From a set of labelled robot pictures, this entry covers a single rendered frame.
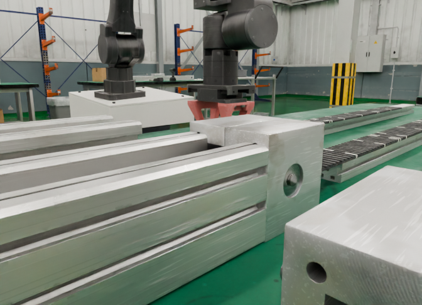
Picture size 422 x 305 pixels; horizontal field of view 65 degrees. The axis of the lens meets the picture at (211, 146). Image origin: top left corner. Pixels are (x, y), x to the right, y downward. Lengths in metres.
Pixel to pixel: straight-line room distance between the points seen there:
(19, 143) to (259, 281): 0.25
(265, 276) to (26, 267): 0.16
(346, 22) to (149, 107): 6.16
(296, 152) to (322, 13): 12.87
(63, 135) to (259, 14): 0.29
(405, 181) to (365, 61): 11.79
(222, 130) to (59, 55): 8.07
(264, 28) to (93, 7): 8.35
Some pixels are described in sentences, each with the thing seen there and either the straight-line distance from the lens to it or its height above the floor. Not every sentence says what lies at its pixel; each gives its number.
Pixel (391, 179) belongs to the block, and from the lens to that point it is 0.18.
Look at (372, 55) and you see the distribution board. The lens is 11.89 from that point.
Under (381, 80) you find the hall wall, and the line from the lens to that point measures 12.03.
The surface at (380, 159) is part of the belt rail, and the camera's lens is 0.59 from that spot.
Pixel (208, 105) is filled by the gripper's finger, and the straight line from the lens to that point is 0.58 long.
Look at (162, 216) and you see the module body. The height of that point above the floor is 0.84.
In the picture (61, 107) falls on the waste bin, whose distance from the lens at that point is 5.40.
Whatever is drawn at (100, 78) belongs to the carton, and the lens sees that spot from 5.76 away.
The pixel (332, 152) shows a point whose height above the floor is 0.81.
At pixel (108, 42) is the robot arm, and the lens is 0.90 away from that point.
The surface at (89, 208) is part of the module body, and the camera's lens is 0.18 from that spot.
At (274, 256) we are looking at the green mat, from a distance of 0.28.
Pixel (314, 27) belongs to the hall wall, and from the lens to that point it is 13.28.
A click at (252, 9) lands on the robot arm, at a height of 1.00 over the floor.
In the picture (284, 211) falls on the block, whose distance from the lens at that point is 0.31.
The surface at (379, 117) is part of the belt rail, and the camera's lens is 1.14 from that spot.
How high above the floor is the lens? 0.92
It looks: 13 degrees down
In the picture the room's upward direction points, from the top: straight up
